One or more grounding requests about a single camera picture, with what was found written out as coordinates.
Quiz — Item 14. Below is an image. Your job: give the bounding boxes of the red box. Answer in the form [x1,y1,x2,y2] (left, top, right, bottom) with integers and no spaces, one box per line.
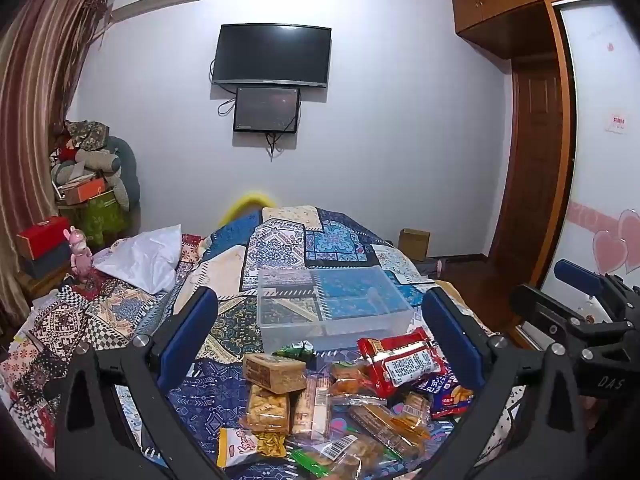
[17,216,71,261]

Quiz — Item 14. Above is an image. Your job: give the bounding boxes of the orange shoe box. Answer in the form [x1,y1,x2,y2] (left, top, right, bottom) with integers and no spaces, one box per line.
[59,177,107,206]

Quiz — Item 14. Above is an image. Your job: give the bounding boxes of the pale pink wafer packet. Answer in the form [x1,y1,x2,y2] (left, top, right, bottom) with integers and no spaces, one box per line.
[292,377,331,437]

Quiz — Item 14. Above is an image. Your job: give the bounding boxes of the pile of clothes and cushions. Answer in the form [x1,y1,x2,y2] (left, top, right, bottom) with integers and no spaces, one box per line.
[50,120,142,211]

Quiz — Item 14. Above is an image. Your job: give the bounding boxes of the clear barcode snack packet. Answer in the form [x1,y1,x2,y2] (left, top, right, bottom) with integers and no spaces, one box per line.
[310,435,377,480]

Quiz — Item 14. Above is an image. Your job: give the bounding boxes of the wooden overhead cabinet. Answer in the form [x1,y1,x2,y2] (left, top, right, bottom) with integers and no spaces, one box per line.
[450,0,606,59]

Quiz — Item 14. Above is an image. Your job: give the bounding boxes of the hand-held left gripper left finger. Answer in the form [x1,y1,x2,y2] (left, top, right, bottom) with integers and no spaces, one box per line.
[45,286,228,480]

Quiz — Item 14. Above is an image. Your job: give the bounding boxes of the brown wooden door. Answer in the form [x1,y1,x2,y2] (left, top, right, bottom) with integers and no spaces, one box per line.
[487,57,560,301]

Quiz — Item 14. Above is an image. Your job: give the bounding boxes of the pink toy rabbit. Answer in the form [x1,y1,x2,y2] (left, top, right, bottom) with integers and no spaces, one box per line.
[62,226,94,277]

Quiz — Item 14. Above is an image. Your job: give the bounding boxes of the blue snack packet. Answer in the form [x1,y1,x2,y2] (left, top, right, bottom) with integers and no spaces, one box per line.
[417,375,475,419]

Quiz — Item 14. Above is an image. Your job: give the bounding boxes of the clear plastic container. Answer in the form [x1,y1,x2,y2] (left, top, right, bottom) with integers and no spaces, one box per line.
[256,266,415,353]

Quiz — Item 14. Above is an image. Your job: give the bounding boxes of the striped brown curtain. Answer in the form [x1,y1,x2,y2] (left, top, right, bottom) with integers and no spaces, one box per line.
[0,0,112,321]

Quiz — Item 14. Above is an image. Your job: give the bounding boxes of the white wardrobe door pink hearts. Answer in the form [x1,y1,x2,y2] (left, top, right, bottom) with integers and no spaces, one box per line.
[542,0,640,323]

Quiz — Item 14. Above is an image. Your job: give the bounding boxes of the white pillow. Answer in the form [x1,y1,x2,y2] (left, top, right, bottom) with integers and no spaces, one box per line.
[95,225,183,294]

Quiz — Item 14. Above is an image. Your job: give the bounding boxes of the green printed cloth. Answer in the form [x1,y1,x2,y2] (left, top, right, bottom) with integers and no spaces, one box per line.
[60,192,126,249]

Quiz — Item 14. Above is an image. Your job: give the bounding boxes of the small cardboard box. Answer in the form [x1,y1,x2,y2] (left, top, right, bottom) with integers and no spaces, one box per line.
[398,228,431,261]

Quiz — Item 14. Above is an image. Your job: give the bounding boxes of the yellow snack packet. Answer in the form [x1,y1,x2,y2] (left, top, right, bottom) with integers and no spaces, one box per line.
[257,432,289,459]

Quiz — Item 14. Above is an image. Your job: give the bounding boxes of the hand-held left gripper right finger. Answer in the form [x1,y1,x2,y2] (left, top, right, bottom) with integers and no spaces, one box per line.
[422,287,588,480]

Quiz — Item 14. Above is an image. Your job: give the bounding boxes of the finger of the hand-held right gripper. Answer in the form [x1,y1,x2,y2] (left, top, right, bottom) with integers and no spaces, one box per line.
[510,284,593,348]
[554,259,640,313]

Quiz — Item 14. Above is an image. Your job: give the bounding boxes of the grey box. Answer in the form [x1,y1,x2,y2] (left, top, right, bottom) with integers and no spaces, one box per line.
[22,245,72,281]

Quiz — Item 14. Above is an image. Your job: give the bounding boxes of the small black wall monitor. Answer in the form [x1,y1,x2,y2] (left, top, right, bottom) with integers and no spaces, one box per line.
[233,86,301,134]

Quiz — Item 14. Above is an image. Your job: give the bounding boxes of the yellow plastic object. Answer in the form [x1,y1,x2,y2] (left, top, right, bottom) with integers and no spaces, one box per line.
[220,190,277,226]

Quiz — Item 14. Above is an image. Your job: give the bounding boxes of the green strip snack packet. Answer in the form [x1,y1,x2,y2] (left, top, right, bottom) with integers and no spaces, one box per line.
[290,447,332,479]

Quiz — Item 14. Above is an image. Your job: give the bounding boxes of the green white snack packet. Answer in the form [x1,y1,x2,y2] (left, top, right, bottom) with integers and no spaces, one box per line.
[272,340,314,362]

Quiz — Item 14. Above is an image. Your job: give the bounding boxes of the patchwork printed blanket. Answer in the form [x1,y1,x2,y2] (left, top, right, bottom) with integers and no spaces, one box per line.
[0,205,526,480]

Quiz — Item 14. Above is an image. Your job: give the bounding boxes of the brown boxed snack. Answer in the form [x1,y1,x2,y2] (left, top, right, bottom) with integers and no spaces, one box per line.
[242,353,307,394]

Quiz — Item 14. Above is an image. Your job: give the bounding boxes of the clear packet brown pastries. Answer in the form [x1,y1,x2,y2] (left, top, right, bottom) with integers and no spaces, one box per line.
[347,402,431,462]

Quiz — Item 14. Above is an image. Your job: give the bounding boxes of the white red snack packet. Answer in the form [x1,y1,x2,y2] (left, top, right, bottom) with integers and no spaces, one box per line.
[217,427,261,469]

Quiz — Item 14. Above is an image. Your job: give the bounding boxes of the person's right hand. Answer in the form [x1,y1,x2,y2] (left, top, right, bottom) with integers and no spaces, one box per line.
[580,394,608,431]

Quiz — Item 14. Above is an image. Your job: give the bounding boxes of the large black wall television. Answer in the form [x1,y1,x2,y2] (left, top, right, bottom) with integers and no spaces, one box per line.
[212,23,332,88]

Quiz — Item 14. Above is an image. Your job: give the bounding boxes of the clear packet orange buns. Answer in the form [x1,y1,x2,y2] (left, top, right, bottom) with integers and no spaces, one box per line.
[330,362,388,406]

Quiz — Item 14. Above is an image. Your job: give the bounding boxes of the orange cracker packet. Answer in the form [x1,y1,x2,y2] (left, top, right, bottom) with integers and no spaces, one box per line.
[245,385,291,434]

